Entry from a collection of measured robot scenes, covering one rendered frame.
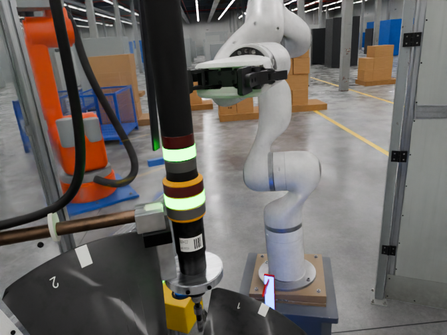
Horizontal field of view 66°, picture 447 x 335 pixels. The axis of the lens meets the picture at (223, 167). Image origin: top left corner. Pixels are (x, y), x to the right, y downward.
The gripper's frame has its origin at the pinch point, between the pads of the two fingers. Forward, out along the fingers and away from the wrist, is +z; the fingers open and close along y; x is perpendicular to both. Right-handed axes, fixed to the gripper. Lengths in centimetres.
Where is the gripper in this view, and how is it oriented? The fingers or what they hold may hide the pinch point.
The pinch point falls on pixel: (210, 82)
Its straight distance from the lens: 44.4
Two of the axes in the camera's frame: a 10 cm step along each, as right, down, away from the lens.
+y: -9.3, -0.6, 3.6
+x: -0.7, -9.4, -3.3
